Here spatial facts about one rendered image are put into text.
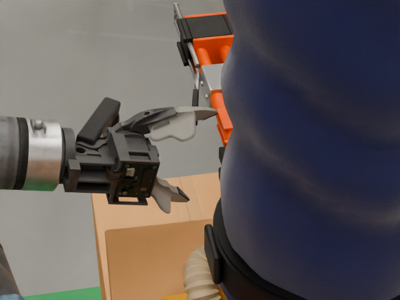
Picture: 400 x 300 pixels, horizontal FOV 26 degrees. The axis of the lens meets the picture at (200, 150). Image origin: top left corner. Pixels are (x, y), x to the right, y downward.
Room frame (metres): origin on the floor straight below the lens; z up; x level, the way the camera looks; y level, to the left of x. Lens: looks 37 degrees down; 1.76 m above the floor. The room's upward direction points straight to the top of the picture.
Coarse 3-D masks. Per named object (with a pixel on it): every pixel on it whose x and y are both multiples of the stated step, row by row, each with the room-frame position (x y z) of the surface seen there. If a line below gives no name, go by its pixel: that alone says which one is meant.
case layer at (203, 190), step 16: (192, 176) 1.52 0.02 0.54; (208, 176) 1.52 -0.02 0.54; (192, 192) 1.46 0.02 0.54; (208, 192) 1.46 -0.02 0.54; (96, 208) 1.41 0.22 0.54; (112, 208) 1.41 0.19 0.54; (128, 208) 1.41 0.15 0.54; (144, 208) 1.41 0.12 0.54; (176, 208) 1.41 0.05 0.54; (192, 208) 1.41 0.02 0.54; (208, 208) 1.41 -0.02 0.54; (96, 224) 1.36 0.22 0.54; (112, 224) 1.36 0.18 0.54; (128, 224) 1.36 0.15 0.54; (144, 224) 1.36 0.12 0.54; (96, 240) 1.38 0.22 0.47
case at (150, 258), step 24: (120, 240) 0.88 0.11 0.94; (144, 240) 0.88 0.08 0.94; (168, 240) 0.88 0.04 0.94; (192, 240) 0.88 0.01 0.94; (120, 264) 0.83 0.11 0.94; (144, 264) 0.83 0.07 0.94; (168, 264) 0.83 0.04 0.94; (120, 288) 0.79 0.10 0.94; (144, 288) 0.79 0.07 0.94; (168, 288) 0.79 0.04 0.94; (216, 288) 0.79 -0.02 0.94
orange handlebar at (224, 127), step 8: (200, 48) 1.16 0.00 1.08; (224, 48) 1.16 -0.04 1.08; (200, 56) 1.14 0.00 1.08; (208, 56) 1.15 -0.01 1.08; (224, 56) 1.14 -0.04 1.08; (200, 64) 1.12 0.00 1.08; (208, 64) 1.12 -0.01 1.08; (200, 72) 1.11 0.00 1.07; (216, 96) 1.03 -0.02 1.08; (216, 104) 1.01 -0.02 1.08; (224, 112) 0.98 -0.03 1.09; (224, 120) 0.96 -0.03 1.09; (224, 128) 0.94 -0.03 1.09; (232, 128) 0.95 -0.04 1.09; (224, 136) 0.94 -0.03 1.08
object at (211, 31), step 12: (216, 12) 1.25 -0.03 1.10; (192, 24) 1.21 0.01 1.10; (204, 24) 1.21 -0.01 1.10; (216, 24) 1.21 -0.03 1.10; (228, 24) 1.21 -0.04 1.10; (192, 36) 1.17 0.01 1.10; (204, 36) 1.17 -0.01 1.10; (216, 36) 1.17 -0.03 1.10; (228, 36) 1.17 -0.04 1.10; (204, 48) 1.16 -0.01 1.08; (216, 48) 1.17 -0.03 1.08; (216, 60) 1.17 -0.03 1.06
